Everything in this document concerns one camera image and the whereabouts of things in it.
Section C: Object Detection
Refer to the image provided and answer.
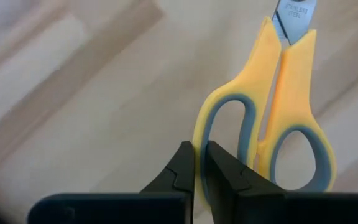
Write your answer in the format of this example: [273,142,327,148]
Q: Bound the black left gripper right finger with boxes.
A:
[205,140,358,224]

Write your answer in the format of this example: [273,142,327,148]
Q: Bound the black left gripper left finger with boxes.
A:
[27,140,196,224]

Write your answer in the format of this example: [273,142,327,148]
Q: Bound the yellow-handled scissors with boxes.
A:
[192,0,337,215]

